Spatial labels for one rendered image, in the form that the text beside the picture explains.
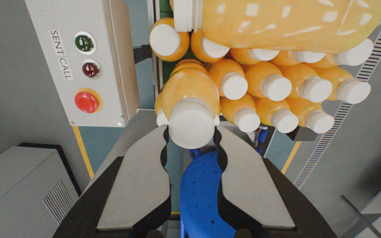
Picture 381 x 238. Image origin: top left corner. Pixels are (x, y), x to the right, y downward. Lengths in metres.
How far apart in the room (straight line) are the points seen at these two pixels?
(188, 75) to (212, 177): 0.30
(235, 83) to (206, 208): 0.26
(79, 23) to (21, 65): 1.74
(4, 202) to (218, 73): 1.84
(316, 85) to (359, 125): 2.21
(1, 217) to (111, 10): 1.82
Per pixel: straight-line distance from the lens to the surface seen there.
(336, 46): 0.23
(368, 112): 2.45
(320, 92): 0.32
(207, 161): 0.45
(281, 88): 0.28
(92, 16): 0.26
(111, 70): 0.25
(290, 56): 0.30
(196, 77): 0.16
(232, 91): 0.24
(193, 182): 0.40
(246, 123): 0.28
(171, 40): 0.22
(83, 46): 0.25
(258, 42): 0.18
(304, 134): 0.51
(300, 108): 0.37
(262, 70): 0.30
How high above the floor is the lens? 1.32
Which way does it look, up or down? 62 degrees down
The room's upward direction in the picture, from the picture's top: 178 degrees clockwise
